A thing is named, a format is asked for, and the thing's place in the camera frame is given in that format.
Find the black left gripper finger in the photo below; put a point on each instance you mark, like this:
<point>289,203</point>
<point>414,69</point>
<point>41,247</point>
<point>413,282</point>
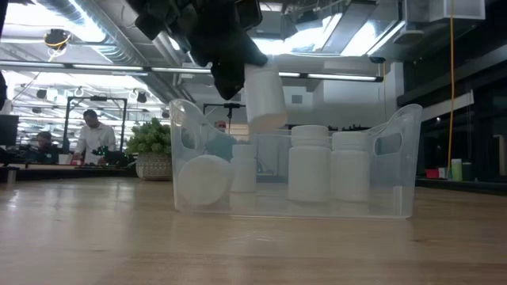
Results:
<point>241,49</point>
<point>227,81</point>

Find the white pill bottle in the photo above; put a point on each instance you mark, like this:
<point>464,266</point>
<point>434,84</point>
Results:
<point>264,103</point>
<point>204,180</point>
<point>243,170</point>
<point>309,170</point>
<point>350,174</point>

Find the clear plastic basket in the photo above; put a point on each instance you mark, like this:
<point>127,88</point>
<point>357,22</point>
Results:
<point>392,190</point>

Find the person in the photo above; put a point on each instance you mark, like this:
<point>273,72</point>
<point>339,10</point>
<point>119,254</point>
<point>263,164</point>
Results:
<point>221,126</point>
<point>44,146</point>
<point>95,138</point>

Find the black ceiling spotlight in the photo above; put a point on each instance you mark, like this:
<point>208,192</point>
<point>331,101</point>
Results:
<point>41,93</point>
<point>142,97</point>

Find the long ceiling light bar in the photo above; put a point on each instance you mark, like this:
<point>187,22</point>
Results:
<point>119,68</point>

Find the green artificial potted plant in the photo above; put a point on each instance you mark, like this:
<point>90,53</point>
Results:
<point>150,146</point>

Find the dark work table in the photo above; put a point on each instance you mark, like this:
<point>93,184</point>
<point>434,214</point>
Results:
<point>59,172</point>

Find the black monitor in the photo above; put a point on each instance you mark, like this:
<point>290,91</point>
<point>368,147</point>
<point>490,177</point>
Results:
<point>8,130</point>

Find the red box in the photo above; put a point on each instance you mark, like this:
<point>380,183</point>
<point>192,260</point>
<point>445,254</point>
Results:
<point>431,173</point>

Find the green cup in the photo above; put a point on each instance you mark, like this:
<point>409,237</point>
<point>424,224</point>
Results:
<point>456,170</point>

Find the dark low shelf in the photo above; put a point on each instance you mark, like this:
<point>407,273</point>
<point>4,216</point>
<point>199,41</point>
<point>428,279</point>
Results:
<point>459,185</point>

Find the dark cup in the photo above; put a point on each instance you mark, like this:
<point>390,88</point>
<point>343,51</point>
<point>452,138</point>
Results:
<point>466,171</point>

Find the black gantry frame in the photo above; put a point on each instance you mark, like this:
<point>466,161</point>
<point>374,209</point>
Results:
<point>95,98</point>

